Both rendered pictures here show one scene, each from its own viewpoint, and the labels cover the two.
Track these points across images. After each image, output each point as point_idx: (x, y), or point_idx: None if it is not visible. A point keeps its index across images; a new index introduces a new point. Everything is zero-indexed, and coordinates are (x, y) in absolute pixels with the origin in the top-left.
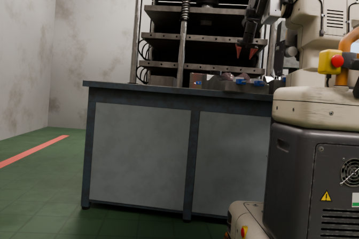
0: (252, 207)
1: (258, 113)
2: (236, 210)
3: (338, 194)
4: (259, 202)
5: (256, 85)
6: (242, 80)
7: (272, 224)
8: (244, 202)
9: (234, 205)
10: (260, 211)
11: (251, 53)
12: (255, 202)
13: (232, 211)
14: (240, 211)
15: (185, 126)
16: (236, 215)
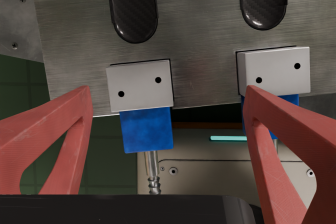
0: (166, 178)
1: None
2: (140, 179)
3: None
4: (185, 159)
5: (242, 124)
6: (146, 157)
7: None
8: (158, 161)
9: (142, 163)
10: (172, 193)
11: (264, 197)
12: (178, 159)
13: (137, 167)
14: (144, 188)
15: None
16: (138, 185)
